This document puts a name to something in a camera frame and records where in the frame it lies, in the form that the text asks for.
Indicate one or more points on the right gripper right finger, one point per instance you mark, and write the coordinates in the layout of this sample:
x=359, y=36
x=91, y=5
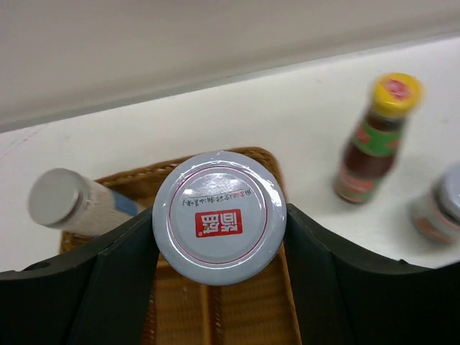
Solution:
x=346, y=294

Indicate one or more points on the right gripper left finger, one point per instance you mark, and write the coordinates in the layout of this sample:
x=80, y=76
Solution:
x=97, y=293

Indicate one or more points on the white shaker blue label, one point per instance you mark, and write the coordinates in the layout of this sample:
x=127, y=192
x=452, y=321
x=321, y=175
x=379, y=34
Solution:
x=65, y=200

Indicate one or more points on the spice jar red label lid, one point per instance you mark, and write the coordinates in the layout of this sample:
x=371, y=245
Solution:
x=219, y=218

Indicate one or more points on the brown wicker tray basket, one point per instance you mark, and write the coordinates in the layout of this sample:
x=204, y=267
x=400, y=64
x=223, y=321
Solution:
x=259, y=310

